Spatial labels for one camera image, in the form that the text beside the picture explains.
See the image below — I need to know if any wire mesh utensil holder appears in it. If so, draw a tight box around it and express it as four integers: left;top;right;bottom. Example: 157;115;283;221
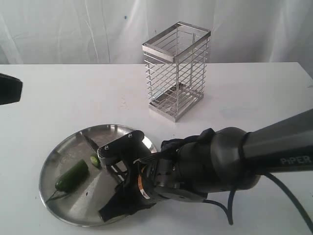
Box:
142;22;211;122

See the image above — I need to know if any round steel plate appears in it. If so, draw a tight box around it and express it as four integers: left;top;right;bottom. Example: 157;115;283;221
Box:
39;124;156;227

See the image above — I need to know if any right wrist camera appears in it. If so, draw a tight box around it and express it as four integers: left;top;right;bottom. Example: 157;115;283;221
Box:
97;130;151;167

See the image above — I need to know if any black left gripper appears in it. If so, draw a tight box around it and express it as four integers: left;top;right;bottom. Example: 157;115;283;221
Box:
0;73;23;105

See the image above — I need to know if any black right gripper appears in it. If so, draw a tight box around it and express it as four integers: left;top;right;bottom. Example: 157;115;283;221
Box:
98;156;208;222

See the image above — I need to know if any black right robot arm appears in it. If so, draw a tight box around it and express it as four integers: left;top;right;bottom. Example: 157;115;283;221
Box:
98;110;313;222

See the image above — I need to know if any black kitchen knife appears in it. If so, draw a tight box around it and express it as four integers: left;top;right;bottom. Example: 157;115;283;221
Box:
82;133;128;183

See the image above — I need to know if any green chili pepper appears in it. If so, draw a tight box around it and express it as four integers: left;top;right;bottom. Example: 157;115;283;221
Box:
45;160;89;203

